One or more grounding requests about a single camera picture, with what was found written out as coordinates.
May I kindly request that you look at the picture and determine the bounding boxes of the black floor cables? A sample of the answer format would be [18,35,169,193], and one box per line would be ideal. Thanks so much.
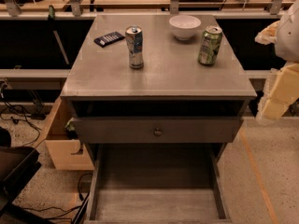
[0,81,43,147]

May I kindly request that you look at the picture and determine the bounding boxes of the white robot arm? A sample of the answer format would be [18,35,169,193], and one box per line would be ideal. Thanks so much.
[255,0,299,123]

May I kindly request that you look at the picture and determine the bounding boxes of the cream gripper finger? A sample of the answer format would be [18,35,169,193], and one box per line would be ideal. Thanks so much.
[256,63,299,120]
[254,21,278,45]

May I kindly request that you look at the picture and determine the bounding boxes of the green handled tool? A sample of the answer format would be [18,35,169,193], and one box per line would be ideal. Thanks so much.
[48,5,70,65]

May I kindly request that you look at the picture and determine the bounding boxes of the light wooden box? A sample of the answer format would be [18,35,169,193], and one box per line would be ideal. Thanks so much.
[38,98,93,171]

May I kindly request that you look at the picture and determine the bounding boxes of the grey top drawer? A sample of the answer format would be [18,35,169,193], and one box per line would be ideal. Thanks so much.
[72,118,243,144]

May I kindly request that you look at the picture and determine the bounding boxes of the green soda can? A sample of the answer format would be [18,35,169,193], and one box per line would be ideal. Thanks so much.
[197,25,222,65]

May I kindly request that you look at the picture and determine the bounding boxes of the white ceramic bowl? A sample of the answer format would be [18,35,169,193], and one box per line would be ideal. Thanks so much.
[169,15,201,40]

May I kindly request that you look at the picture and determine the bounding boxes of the grey wooden drawer cabinet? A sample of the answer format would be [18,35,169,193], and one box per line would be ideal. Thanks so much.
[60,13,258,224]

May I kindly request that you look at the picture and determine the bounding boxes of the tall silver blue can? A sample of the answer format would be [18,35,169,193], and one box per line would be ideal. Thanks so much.
[125,25,144,69]

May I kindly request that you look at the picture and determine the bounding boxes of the open grey middle drawer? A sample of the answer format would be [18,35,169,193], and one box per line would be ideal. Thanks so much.
[84,145,233,224]

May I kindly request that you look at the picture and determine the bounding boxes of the metal railing frame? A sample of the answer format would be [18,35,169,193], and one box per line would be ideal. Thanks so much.
[0,0,296,20]

